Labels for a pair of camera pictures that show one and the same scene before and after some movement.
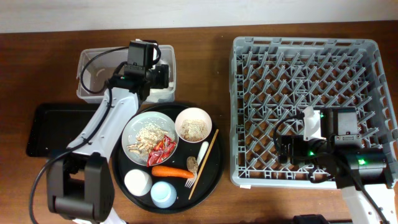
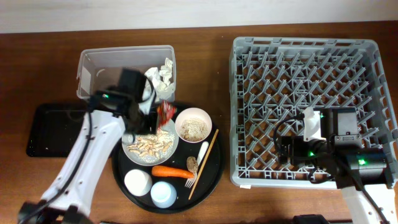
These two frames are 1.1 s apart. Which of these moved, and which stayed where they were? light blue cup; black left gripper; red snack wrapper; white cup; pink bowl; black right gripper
Moved: black left gripper; red snack wrapper
Stayed: light blue cup; black right gripper; pink bowl; white cup
